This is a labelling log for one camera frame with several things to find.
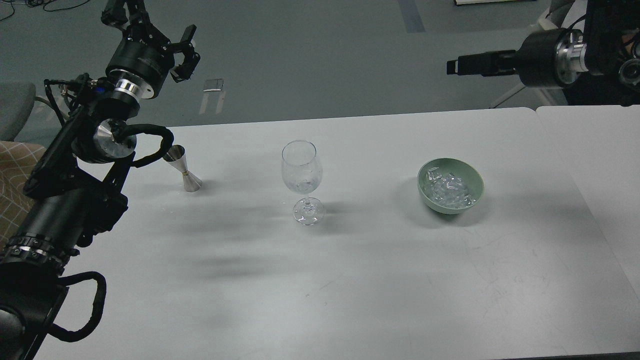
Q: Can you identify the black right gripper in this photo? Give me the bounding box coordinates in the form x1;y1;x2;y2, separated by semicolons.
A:
446;28;586;89

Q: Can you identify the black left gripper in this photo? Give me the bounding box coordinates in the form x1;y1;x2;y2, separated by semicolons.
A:
100;0;201;100

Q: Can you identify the steel cocktail jigger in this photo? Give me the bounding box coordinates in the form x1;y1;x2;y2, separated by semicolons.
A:
162;145;202;193

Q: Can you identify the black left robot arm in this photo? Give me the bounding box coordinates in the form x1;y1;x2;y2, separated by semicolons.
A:
1;0;201;360

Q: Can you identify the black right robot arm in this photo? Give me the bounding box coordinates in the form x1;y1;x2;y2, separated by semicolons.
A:
446;0;639;108

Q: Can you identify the pile of ice cubes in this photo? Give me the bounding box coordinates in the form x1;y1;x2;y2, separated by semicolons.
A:
425;167;478;210

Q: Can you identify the clear wine glass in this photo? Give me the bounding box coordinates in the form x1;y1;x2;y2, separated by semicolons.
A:
280;139;325;226

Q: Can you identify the metal floor plate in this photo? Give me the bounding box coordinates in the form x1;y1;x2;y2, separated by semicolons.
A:
202;78;224;92

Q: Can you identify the green ceramic bowl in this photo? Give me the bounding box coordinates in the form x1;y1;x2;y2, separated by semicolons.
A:
416;157;484;215

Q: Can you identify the grey chair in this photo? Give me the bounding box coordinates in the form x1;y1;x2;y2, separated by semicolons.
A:
0;81;54;142

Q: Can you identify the tan checkered cushion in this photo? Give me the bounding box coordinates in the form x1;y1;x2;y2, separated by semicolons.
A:
0;141;46;248

